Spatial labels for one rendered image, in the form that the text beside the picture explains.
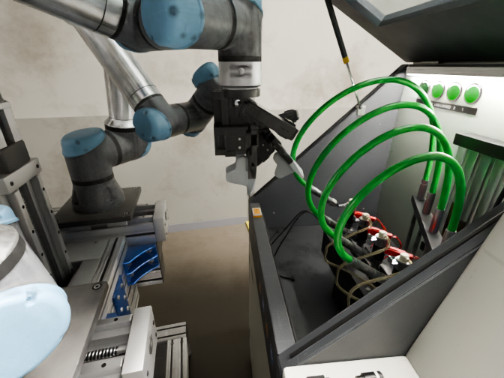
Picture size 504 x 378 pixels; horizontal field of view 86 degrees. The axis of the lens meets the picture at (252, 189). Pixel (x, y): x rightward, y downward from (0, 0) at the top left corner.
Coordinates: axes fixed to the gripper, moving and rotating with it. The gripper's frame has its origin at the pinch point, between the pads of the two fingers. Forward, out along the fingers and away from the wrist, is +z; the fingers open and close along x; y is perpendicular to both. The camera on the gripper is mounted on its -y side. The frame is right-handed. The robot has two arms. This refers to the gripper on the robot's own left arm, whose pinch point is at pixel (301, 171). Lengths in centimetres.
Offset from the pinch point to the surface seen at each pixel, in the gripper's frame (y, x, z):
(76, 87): 85, -121, -134
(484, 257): -12.4, 31.1, 21.1
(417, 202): -17.8, -7.1, 28.5
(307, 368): 19.6, 30.4, 21.5
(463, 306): -6.0, 31.4, 25.7
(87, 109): 93, -125, -121
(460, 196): -18.6, 19.4, 18.7
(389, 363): 9.0, 28.0, 30.8
